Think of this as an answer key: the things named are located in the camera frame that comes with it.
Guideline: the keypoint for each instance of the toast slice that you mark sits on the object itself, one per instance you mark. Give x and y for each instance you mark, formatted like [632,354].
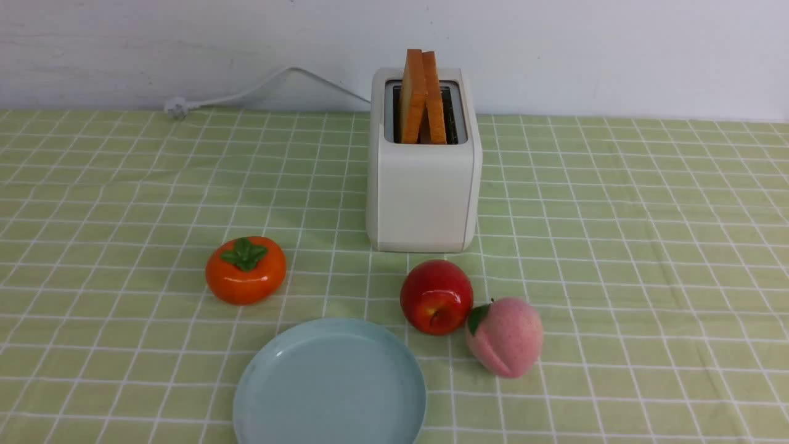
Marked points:
[433,127]
[412,97]

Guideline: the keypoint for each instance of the white two-slot toaster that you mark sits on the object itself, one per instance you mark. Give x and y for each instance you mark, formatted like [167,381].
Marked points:
[422,198]

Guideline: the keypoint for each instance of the red apple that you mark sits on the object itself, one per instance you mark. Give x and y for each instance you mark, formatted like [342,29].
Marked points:
[437,297]

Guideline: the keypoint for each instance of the orange persimmon with green leaf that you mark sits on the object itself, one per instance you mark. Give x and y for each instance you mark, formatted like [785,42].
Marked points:
[246,270]

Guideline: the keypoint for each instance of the pink peach with leaf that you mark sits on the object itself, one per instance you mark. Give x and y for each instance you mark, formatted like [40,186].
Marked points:
[505,336]

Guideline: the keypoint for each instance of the light blue round plate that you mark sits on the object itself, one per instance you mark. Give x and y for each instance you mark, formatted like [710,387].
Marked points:
[331,380]

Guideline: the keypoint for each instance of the green checkered tablecloth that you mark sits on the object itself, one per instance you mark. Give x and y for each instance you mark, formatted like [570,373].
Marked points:
[655,250]

